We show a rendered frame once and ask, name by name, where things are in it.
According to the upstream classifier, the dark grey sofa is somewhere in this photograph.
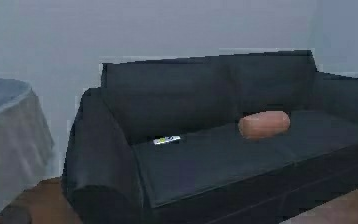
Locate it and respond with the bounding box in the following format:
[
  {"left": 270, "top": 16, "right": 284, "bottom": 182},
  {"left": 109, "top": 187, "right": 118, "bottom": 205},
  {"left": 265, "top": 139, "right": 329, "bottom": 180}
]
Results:
[{"left": 61, "top": 49, "right": 358, "bottom": 224}]

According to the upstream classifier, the orange bolster cushion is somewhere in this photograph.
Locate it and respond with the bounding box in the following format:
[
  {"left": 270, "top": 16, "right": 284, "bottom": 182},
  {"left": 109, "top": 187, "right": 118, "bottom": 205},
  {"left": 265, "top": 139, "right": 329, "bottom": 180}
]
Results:
[{"left": 237, "top": 110, "right": 292, "bottom": 141}]

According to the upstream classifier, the table with grey cloth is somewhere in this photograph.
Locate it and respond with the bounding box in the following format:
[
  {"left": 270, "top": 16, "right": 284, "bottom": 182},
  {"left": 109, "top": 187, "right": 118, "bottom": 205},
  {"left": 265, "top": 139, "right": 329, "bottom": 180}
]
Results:
[{"left": 0, "top": 78, "right": 56, "bottom": 216}]

